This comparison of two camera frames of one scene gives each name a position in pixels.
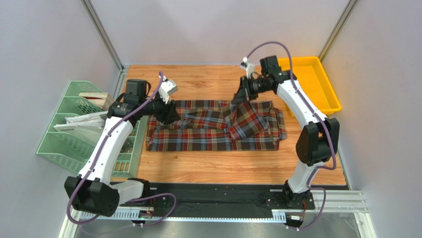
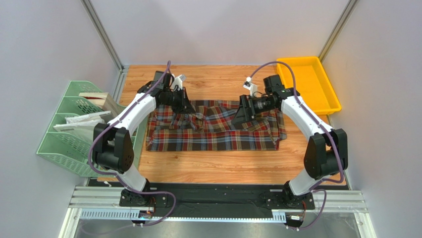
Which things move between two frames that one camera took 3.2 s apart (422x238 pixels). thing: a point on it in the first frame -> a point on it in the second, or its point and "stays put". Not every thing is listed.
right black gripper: [245, 89] -> [244, 107]
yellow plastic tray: [310, 74] stays put
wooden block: [102, 100] stays put
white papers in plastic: [87, 126] stays put
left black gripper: [169, 114] -> [188, 108]
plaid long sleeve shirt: [218, 125] stays put
